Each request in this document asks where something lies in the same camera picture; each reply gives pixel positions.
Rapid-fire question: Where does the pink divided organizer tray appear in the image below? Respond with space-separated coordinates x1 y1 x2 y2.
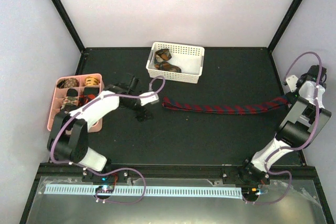
47 73 104 131

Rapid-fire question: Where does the white perforated plastic basket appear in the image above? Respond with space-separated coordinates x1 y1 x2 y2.
146 41 205 84

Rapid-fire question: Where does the brown patterned tie in basket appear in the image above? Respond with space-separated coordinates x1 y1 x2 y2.
154 48 182 73

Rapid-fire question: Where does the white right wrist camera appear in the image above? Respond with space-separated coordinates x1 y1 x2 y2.
284 74 298 92

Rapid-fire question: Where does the orange navy striped tie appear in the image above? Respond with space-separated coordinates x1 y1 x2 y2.
78 94 98 107

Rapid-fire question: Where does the light blue slotted cable duct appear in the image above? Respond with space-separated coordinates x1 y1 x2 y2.
44 184 243 199

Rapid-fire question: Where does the orange patterned rolled tie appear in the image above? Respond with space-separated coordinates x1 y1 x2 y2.
85 76 100 87

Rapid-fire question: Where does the brown monogram rolled tie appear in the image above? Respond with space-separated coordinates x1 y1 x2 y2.
56 78 79 89

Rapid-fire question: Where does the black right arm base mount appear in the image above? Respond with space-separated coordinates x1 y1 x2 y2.
222 165 269 186

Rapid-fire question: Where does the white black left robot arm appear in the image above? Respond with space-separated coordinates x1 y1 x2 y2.
47 78 159 182

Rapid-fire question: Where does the red navy striped tie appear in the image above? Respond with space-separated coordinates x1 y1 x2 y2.
162 95 291 115

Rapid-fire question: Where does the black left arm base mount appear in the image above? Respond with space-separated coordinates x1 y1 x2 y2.
81 166 129 185

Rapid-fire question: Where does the camouflage rolled tie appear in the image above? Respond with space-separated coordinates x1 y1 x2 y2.
62 96 78 106

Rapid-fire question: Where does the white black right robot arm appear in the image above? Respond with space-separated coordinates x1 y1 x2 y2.
238 65 332 184

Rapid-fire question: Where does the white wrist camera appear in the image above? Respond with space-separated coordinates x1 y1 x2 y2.
139 91 159 106
284 74 298 92

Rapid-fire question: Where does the black rolled tie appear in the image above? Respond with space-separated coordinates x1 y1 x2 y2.
66 88 78 97

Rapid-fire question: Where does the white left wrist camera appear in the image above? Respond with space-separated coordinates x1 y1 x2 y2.
139 91 159 106

